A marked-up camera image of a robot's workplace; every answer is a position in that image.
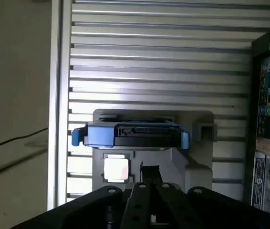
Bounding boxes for silver CPU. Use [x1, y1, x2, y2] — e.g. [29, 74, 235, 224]
[103, 157, 130, 183]

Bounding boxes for grey parts rack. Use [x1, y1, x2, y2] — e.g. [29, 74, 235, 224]
[91, 108, 218, 191]

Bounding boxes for thin black cable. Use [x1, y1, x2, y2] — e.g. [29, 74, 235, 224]
[0, 127, 49, 151]

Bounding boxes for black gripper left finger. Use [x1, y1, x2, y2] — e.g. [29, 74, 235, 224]
[13, 161, 153, 229]

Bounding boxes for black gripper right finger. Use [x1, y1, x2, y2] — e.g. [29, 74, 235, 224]
[150, 165, 270, 229]

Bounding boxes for hard disk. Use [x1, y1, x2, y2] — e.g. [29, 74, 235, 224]
[72, 121, 190, 150]

